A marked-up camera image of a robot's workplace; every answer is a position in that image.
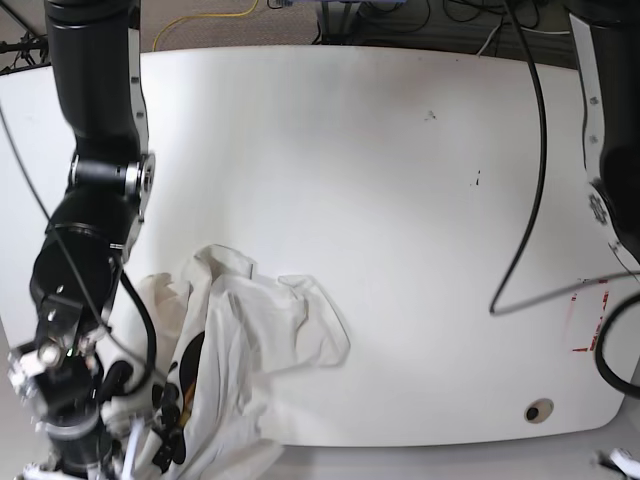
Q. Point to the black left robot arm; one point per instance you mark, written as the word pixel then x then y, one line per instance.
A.
pixel 606 42

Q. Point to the red tape rectangle marking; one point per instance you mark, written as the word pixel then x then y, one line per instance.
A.
pixel 585 315

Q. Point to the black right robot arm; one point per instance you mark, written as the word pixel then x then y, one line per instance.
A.
pixel 95 55

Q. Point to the white T-shirt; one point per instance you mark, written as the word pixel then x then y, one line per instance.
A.
pixel 220 331

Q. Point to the right table cable grommet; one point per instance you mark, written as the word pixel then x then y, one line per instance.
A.
pixel 539 411

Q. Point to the black tripod legs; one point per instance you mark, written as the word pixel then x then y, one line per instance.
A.
pixel 31 51

